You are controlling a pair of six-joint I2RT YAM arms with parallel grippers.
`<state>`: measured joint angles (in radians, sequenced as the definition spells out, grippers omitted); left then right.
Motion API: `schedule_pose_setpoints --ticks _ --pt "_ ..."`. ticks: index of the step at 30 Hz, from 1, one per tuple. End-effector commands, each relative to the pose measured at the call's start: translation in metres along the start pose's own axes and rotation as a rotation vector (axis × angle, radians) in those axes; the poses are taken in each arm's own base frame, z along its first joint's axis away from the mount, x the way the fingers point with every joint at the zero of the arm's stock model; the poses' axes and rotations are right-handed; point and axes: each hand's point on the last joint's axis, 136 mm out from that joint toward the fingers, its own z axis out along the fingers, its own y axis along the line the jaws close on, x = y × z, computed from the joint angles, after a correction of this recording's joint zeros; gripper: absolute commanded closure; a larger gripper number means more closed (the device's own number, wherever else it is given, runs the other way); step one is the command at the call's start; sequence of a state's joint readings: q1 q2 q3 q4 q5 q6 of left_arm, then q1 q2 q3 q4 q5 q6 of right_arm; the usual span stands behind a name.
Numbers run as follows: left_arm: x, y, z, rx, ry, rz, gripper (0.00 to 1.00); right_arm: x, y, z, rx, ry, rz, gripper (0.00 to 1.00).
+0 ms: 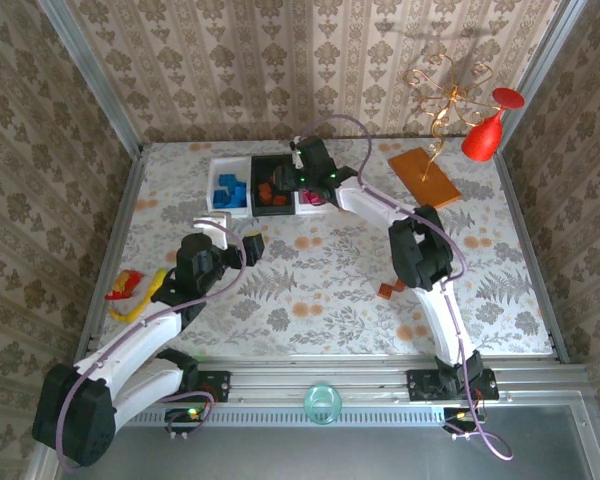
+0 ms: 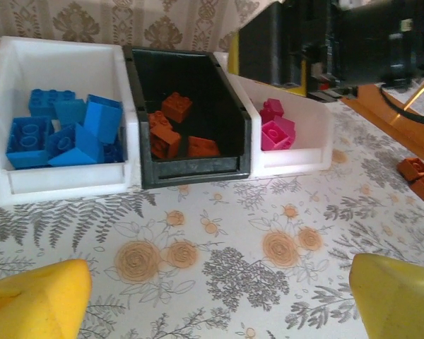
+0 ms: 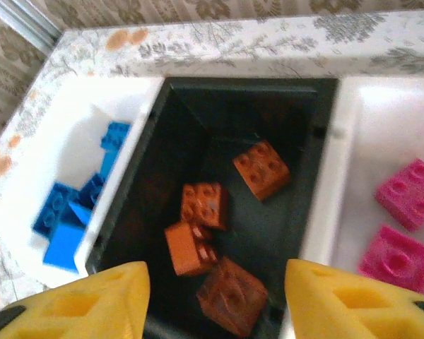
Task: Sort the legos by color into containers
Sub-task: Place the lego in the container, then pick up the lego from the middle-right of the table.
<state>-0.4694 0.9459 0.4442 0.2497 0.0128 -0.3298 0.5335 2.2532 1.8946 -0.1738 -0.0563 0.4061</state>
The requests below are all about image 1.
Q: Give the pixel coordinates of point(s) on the pink lego brick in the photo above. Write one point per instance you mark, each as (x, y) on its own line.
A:
(311, 198)

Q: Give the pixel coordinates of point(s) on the black plastic bin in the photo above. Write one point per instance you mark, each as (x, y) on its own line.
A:
(260, 210)

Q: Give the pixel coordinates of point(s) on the white plastic bin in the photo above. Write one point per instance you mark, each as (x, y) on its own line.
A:
(310, 210)
(212, 205)

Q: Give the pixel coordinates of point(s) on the blue lego brick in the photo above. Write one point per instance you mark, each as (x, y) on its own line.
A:
(240, 190)
(237, 201)
(226, 180)
(221, 199)

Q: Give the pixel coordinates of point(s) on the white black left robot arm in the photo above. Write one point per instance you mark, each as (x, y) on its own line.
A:
(140, 345)

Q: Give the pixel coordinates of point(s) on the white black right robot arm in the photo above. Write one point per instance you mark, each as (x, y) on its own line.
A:
(375, 205)

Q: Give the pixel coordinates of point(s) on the small circuit board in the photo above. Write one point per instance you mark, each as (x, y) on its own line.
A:
(460, 417)
(185, 415)

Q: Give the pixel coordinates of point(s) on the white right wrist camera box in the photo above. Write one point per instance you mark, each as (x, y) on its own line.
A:
(297, 156)

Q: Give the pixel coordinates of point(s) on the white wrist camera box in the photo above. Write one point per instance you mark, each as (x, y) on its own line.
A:
(212, 230)
(297, 156)

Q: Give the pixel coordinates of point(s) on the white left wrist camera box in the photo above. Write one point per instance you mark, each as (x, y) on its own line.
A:
(212, 230)

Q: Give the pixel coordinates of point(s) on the aluminium table side rail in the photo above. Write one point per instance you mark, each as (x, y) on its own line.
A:
(111, 250)
(529, 250)

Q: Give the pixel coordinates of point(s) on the long aluminium base rail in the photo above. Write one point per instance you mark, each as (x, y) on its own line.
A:
(280, 380)

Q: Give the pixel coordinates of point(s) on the aluminium frame post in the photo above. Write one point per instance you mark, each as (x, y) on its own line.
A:
(540, 75)
(89, 75)

